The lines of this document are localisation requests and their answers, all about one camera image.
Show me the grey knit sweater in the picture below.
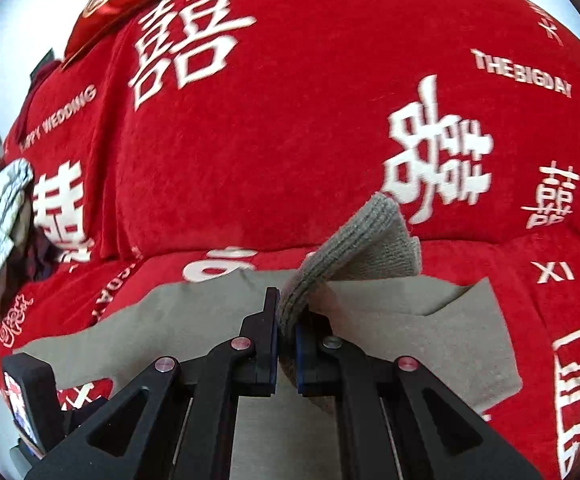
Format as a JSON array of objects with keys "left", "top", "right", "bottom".
[{"left": 18, "top": 194, "right": 521, "bottom": 479}]

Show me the red wedding blanket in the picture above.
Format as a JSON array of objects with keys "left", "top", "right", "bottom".
[{"left": 0, "top": 0, "right": 580, "bottom": 479}]

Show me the dark plaid cloth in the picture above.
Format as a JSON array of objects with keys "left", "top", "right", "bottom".
[{"left": 9, "top": 224, "right": 61, "bottom": 284}]

